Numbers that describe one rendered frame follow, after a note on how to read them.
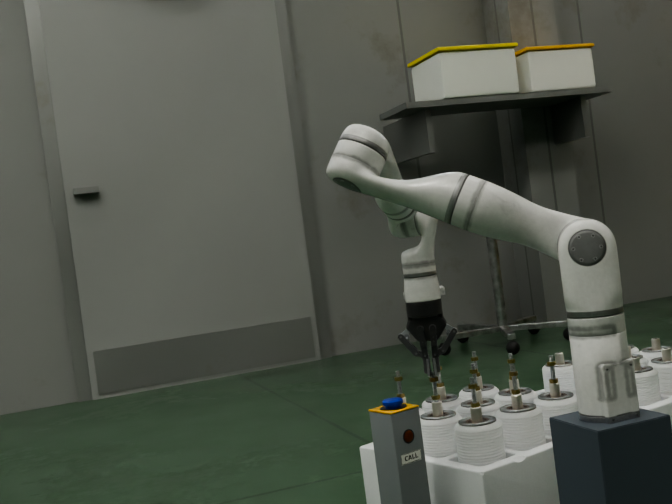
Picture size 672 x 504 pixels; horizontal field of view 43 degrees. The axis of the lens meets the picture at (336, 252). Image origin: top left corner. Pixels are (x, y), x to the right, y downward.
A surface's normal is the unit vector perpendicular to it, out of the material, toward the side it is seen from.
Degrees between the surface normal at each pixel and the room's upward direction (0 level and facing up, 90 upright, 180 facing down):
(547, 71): 90
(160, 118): 90
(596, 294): 90
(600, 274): 92
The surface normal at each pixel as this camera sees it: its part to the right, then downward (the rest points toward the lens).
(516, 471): 0.57, -0.06
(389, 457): -0.81, 0.11
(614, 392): 0.32, -0.02
